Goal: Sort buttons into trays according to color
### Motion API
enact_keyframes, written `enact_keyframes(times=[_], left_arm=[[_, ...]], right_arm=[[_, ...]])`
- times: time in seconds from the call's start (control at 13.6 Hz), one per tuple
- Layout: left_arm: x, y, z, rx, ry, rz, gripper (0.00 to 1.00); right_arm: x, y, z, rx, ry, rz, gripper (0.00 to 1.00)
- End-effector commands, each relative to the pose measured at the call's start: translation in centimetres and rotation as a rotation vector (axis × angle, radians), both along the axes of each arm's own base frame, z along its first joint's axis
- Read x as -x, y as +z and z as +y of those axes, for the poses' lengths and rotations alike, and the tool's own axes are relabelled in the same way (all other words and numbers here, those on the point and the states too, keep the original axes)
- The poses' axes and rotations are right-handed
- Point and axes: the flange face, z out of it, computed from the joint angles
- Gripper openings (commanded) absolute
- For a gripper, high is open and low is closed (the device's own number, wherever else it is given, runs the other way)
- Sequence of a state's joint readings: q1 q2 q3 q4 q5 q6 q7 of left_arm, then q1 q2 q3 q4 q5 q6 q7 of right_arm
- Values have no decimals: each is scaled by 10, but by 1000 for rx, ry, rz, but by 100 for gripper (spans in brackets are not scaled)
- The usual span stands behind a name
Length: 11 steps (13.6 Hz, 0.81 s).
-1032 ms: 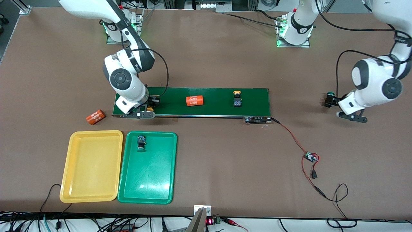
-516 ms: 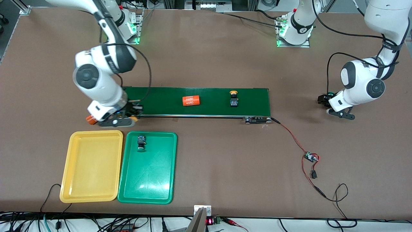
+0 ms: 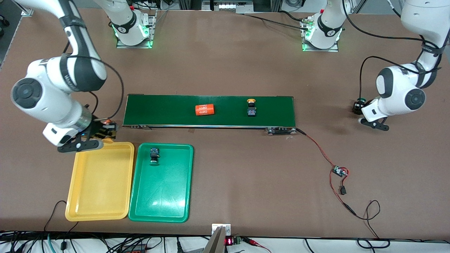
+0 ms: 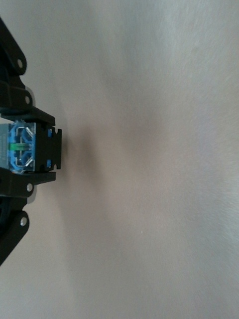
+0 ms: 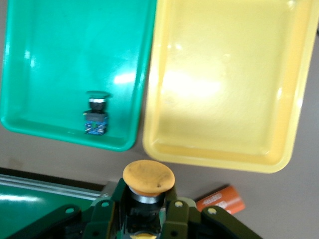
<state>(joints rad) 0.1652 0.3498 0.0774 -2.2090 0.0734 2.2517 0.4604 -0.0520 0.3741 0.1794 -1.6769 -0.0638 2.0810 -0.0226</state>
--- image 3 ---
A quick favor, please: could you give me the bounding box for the yellow plastic tray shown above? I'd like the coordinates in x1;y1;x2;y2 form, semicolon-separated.
65;142;135;222

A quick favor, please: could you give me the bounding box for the green plastic tray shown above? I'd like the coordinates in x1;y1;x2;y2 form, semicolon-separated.
128;143;194;223

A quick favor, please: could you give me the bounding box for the green conveyor belt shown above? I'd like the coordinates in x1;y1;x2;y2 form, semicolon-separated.
122;94;298;136

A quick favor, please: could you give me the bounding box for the red black power lead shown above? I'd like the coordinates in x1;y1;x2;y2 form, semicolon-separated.
329;172;357;215

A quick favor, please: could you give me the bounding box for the aluminium corner profile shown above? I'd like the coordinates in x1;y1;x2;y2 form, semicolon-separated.
20;0;34;17

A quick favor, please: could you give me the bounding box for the silver mounting plate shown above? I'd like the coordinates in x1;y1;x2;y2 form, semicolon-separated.
211;223;232;236

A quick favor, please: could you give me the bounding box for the grey metal bar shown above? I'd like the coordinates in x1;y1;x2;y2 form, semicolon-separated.
203;227;227;253

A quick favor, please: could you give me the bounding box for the red clip lead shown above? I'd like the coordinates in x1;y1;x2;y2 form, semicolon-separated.
242;237;272;253

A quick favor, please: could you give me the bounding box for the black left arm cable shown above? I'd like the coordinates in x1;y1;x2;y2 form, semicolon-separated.
342;0;442;100

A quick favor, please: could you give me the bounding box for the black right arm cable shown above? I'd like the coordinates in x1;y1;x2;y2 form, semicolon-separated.
63;42;124;122

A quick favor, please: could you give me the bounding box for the red black motor wire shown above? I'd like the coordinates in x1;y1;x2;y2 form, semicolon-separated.
296;128;340;169

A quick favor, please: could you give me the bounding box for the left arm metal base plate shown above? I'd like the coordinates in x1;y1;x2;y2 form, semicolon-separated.
301;18;340;52

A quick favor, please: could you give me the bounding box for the looped thin black cable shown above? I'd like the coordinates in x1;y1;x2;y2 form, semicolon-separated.
353;200;391;248

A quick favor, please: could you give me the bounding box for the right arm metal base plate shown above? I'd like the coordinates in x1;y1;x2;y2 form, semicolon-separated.
116;10;158;49

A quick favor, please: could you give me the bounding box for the black cable to arm base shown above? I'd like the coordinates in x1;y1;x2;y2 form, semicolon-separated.
243;11;311;30

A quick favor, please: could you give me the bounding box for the aluminium frame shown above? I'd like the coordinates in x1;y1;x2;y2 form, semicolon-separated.
178;0;282;13

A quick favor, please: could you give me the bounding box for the white device in frame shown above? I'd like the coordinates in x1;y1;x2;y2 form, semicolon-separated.
216;1;248;10

